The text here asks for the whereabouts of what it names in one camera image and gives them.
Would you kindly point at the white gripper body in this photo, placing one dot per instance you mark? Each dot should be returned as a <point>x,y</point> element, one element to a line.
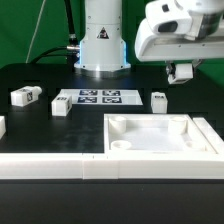
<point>181,30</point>

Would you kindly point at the white square tabletop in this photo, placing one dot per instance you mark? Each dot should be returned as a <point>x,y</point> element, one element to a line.
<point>140,134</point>

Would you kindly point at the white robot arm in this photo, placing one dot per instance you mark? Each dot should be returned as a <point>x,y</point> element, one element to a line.
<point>102,49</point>

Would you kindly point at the white marker sheet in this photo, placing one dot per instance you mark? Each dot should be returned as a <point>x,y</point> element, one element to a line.
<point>103,96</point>

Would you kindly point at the white U-shaped obstacle fence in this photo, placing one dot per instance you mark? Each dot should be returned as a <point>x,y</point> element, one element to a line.
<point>118,166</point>

